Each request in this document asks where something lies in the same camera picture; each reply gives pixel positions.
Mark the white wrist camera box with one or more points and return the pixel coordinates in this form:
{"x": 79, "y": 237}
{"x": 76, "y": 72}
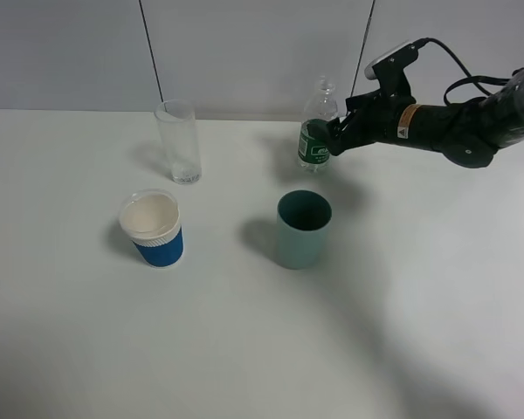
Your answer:
{"x": 400, "y": 56}

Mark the tall clear glass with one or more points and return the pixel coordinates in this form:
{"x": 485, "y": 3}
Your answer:
{"x": 176, "y": 121}

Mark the blue white paper cup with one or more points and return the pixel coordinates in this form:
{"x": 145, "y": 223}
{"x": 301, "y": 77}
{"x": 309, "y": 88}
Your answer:
{"x": 151, "y": 219}

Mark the teal plastic cup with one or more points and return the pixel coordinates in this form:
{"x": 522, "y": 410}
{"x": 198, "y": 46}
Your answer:
{"x": 303, "y": 217}

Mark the clear green-label water bottle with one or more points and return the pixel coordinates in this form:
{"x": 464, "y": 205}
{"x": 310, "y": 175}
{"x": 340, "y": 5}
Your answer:
{"x": 313, "y": 155}

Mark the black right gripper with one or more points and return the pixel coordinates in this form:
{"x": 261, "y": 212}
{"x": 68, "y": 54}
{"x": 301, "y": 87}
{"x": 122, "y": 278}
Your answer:
{"x": 372, "y": 117}

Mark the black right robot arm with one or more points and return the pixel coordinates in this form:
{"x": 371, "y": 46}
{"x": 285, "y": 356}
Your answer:
{"x": 468, "y": 134}

